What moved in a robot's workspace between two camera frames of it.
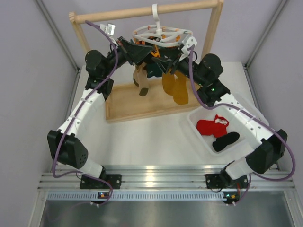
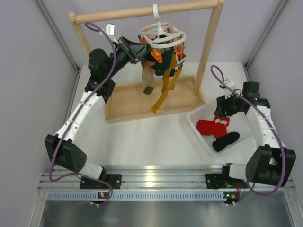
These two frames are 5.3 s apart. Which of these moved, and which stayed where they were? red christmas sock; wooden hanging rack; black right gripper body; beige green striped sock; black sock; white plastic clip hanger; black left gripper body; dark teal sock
Moved: beige green striped sock; black right gripper body; white plastic clip hanger; dark teal sock
Stayed: black left gripper body; black sock; red christmas sock; wooden hanging rack
